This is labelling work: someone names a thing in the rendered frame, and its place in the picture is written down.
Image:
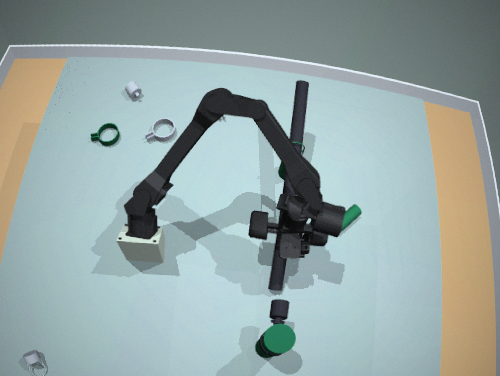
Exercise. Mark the dark grey cylinder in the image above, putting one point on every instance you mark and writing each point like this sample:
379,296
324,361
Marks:
296,135

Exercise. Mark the black open-ended tube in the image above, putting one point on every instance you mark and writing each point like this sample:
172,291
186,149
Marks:
279,311

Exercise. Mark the short white hollow cylinder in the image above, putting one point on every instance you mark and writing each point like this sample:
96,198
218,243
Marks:
133,90

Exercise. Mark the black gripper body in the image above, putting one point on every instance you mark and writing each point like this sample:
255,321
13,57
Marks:
259,225

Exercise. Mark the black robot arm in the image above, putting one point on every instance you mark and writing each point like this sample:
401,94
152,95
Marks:
304,178

